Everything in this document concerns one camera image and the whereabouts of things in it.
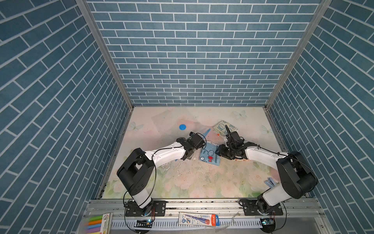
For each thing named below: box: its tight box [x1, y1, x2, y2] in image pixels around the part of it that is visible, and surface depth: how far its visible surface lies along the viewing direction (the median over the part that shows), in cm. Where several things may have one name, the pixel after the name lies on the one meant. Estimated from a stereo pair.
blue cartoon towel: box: [199, 140, 221, 166], surface depth 93 cm
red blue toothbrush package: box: [178, 211, 221, 227], surface depth 71 cm
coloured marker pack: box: [86, 212, 114, 234], surface depth 70 cm
